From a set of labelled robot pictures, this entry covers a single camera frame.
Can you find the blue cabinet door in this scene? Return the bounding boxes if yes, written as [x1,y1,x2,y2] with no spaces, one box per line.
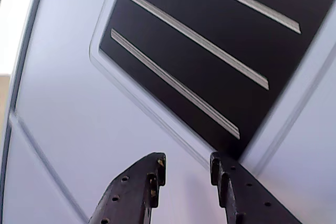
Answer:
[7,0,336,224]

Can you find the blue fridge door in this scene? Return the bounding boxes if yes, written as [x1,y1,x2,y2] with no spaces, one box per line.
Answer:
[0,115,89,224]

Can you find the black window with silver strips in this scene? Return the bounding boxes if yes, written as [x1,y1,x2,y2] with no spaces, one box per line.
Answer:
[89,0,336,163]

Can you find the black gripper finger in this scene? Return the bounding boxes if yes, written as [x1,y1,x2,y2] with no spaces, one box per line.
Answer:
[88,152,167,224]
[209,151,303,224]

